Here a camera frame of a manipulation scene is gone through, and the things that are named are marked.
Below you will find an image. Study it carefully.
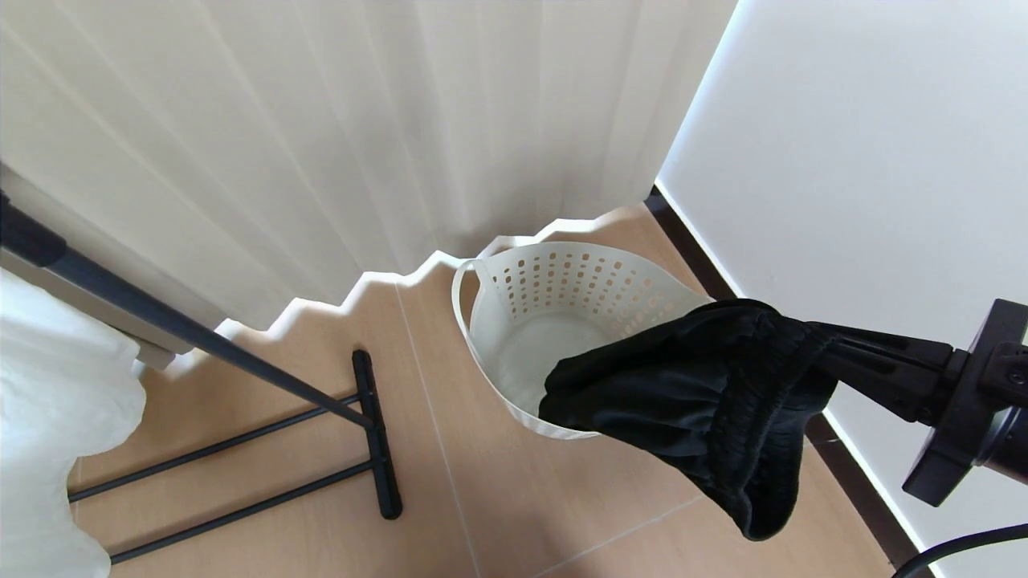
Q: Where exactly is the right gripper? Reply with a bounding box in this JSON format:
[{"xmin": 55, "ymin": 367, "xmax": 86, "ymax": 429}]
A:
[{"xmin": 806, "ymin": 299, "xmax": 1028, "ymax": 508}]

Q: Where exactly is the black garment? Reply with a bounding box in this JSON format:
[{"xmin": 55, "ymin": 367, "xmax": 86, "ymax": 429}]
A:
[{"xmin": 537, "ymin": 299, "xmax": 841, "ymax": 543}]

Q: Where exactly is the white printed t-shirt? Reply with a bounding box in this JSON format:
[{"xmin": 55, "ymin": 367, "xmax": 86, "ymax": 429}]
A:
[{"xmin": 0, "ymin": 268, "xmax": 148, "ymax": 578}]

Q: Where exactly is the white laundry basket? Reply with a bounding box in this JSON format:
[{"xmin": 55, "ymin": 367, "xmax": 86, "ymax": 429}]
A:
[{"xmin": 451, "ymin": 241, "xmax": 716, "ymax": 442}]

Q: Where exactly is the black clothes rack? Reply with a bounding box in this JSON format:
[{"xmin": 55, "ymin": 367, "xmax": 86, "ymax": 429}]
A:
[{"xmin": 0, "ymin": 189, "xmax": 403, "ymax": 565}]

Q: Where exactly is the beige curtain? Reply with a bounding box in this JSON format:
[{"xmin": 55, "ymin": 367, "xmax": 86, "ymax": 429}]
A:
[{"xmin": 0, "ymin": 0, "xmax": 738, "ymax": 372}]

